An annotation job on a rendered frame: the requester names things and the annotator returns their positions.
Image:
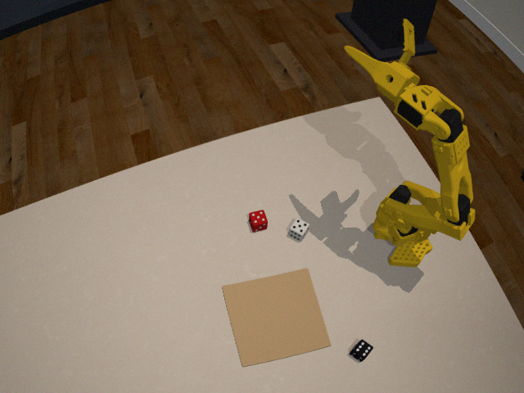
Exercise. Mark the tan square mat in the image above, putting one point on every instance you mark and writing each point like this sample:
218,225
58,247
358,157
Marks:
275,317

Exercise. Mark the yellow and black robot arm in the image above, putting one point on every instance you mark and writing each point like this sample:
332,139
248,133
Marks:
448,212

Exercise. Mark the black die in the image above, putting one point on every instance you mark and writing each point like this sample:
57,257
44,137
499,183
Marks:
361,350

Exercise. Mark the red die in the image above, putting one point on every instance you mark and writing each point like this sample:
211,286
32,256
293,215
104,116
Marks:
258,221

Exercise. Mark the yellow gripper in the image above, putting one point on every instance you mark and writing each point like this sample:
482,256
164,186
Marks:
391,78

